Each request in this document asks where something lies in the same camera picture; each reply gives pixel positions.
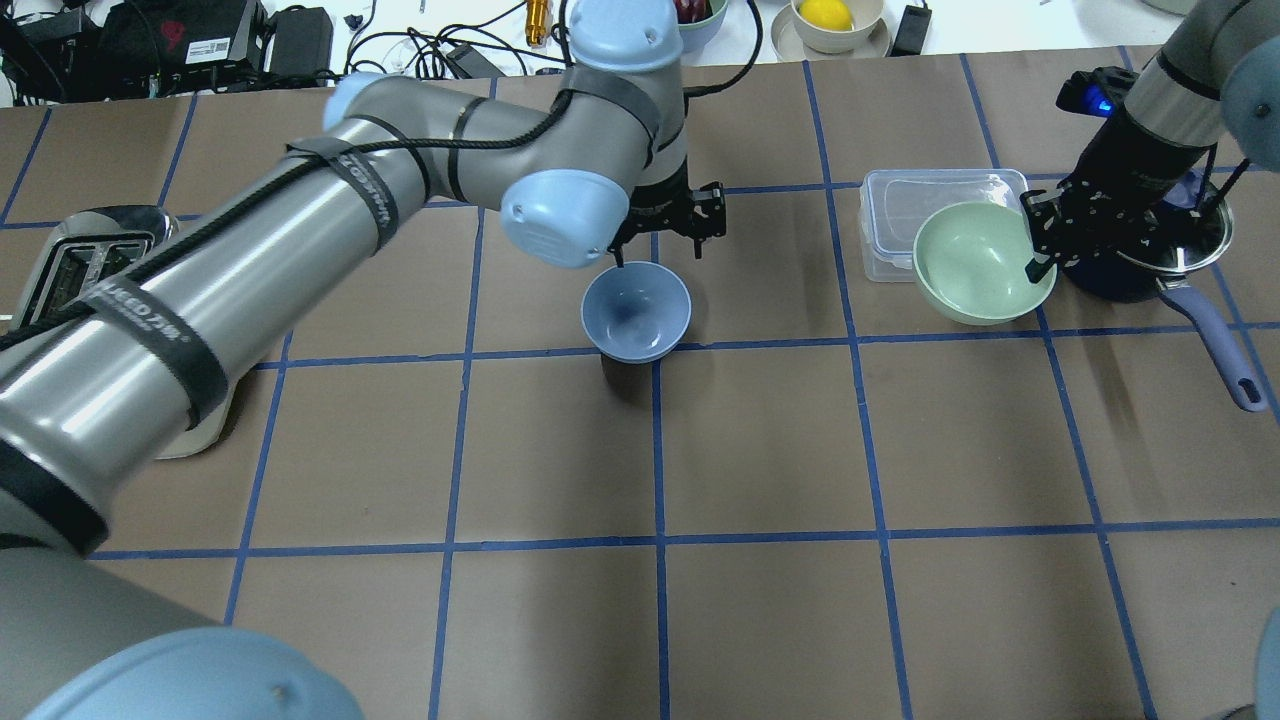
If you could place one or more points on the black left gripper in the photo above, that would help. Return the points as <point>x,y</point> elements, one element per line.
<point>664,201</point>

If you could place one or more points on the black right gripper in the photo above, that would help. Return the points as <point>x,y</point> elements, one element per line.
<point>1143,152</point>

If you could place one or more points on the green bowl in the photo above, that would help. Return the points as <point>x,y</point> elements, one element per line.
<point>970,263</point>

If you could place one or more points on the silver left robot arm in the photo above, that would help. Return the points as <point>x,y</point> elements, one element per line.
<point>95,394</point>

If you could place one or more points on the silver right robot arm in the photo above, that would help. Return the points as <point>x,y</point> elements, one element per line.
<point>1215,76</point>

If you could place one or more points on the blue bowl with fruit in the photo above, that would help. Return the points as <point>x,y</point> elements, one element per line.
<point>698,22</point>

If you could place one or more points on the beige bowl with lemon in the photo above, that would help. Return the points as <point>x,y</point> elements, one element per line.
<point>841,27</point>

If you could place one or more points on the clear plastic container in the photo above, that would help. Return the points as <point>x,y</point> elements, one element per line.
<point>896,202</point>

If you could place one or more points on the blue pot with lid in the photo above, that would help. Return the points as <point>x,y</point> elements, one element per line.
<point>1151,258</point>

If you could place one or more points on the black power adapter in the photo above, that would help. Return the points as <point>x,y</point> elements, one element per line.
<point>912,31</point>

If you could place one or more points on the black red computer box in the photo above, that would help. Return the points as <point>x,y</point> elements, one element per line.
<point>162,48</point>

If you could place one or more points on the silver toaster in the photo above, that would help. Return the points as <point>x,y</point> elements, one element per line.
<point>91,245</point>

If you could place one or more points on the orange handled tool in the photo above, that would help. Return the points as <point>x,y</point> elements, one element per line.
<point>537,22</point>

